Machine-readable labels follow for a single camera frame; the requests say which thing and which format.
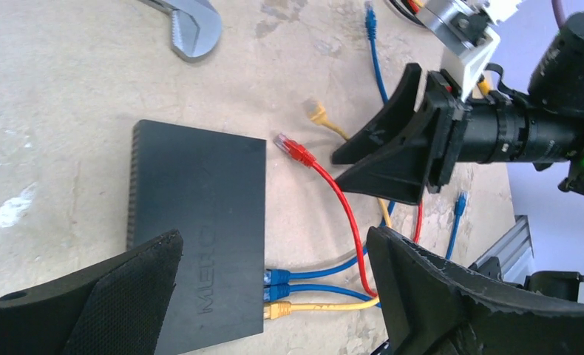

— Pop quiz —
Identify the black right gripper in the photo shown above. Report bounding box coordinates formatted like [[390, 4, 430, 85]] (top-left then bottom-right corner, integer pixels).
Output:
[[330, 63, 584, 206]]

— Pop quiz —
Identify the red ethernet cable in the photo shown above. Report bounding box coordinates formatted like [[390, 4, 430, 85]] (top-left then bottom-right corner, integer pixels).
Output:
[[273, 132, 424, 299]]

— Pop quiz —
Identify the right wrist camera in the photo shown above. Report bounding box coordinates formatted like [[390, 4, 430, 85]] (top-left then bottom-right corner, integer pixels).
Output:
[[416, 0, 522, 101]]

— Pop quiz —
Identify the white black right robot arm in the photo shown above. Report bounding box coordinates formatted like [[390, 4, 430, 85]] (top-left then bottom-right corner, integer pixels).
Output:
[[331, 12, 584, 205]]

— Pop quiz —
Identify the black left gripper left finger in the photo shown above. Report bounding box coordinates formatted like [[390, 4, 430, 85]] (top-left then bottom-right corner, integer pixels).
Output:
[[0, 230, 183, 354]]

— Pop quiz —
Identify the aluminium frame rail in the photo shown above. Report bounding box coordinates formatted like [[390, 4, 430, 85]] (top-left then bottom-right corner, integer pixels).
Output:
[[469, 215, 535, 285]]

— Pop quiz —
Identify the yellow ethernet cable lower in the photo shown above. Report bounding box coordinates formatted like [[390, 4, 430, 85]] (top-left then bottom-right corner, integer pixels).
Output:
[[263, 100, 394, 322]]

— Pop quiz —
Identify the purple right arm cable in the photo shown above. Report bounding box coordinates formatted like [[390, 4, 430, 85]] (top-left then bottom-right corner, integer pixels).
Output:
[[551, 0, 567, 30]]

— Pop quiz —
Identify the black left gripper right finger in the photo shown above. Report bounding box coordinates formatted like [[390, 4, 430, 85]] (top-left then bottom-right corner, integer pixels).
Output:
[[367, 227, 584, 354]]

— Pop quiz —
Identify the black network switch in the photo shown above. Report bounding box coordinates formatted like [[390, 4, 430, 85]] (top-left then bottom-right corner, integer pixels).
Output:
[[127, 120, 266, 354]]

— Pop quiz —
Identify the silver adjustable wrench red handle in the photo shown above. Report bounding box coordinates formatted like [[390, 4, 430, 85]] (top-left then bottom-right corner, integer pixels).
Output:
[[141, 0, 223, 62]]

